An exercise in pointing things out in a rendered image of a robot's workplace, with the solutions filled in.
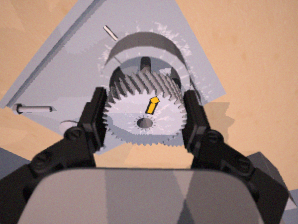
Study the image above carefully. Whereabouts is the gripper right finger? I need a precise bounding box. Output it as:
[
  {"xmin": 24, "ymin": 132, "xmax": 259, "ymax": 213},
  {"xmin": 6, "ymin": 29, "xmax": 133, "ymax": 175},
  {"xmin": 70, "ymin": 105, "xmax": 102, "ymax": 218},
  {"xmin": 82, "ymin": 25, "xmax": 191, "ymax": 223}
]
[{"xmin": 182, "ymin": 90, "xmax": 289, "ymax": 224}]

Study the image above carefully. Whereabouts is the grey metal bolt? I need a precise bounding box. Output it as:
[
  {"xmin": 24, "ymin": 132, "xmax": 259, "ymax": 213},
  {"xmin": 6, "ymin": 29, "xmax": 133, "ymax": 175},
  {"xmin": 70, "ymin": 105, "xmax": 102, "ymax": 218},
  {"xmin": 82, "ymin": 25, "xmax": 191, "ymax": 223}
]
[{"xmin": 12, "ymin": 104, "xmax": 50, "ymax": 115}]

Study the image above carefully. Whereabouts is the silver gear with yellow arrow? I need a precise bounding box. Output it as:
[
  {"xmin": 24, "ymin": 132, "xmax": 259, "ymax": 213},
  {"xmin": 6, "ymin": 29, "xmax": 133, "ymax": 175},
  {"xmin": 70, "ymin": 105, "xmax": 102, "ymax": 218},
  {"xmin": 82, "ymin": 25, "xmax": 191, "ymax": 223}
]
[{"xmin": 102, "ymin": 70, "xmax": 187, "ymax": 146}]

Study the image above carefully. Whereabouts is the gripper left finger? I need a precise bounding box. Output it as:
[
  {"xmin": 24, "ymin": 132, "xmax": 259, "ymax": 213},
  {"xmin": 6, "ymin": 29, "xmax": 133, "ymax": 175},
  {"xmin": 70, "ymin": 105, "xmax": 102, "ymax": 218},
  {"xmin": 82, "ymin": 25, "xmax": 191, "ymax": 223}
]
[{"xmin": 0, "ymin": 87, "xmax": 107, "ymax": 224}]

